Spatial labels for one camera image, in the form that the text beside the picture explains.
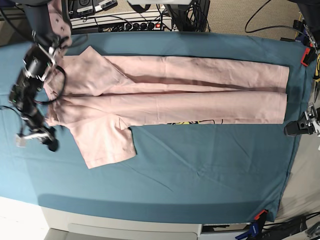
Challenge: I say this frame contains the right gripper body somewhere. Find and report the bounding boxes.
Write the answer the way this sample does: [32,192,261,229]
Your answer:
[15,112,49,147]

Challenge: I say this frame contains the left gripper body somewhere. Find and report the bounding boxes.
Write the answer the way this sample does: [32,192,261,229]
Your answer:
[301,103,320,137]

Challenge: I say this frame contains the pink T-shirt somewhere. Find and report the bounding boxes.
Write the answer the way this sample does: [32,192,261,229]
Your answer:
[44,46,290,169]

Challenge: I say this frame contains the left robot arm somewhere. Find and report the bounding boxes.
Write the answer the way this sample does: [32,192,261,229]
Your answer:
[284,0,320,137]

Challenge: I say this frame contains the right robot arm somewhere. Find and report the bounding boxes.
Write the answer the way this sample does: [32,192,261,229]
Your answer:
[0,0,72,152]

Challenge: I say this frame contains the orange black clamp right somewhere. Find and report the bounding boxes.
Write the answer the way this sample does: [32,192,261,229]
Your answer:
[300,47,317,67]

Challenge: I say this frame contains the teal table cloth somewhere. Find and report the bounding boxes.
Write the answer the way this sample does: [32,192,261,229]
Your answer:
[0,32,315,224]

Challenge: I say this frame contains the orange blue clamp bottom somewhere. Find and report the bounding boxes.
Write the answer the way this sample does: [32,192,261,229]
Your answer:
[235,209,269,240]

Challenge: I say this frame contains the black power strip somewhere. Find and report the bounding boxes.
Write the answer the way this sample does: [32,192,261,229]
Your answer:
[112,21,164,32]

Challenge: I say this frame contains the yellow handled pliers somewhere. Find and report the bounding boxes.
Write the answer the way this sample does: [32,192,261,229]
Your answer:
[313,55,320,103]

